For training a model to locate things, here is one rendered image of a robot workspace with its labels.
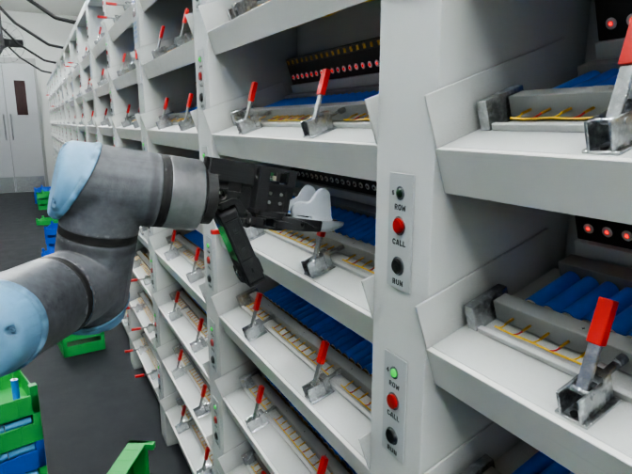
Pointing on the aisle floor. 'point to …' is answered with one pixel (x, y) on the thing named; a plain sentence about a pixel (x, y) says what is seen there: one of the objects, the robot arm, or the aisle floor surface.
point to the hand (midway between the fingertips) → (331, 227)
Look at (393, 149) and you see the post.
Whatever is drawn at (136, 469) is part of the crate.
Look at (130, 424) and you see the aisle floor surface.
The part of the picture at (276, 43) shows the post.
